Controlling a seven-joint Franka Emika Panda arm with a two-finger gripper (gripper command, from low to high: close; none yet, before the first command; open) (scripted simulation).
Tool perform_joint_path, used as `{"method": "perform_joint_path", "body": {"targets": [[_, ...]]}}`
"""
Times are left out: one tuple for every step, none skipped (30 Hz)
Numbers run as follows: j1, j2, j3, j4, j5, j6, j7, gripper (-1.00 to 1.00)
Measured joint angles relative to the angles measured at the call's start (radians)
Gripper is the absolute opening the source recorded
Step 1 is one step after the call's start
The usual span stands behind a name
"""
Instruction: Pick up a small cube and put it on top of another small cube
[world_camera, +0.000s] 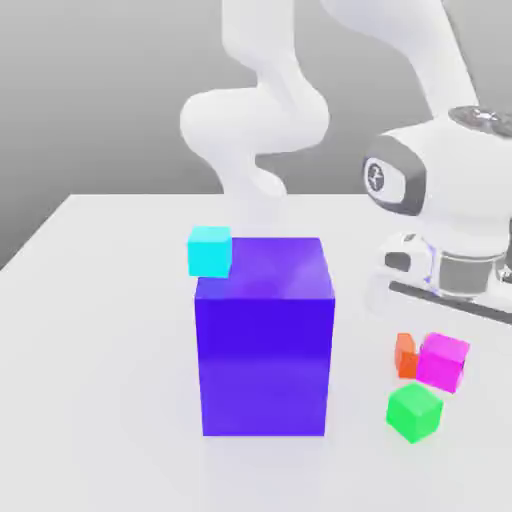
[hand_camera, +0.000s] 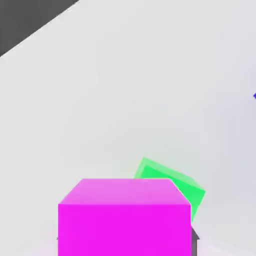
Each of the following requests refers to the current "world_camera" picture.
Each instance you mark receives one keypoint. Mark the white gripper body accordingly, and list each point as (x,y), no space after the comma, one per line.
(452,306)

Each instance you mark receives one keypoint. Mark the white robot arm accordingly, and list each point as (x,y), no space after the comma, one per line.
(276,100)

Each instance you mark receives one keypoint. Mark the small magenta cube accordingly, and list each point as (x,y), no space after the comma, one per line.
(440,362)

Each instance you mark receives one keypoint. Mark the small orange cube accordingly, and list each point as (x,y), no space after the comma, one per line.
(404,360)

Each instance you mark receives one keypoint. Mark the small green cube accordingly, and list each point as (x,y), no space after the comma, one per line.
(414,412)

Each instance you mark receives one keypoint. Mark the small cyan cube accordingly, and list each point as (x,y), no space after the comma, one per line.
(210,252)

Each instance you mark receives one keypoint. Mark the large purple box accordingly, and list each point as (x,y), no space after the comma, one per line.
(264,360)

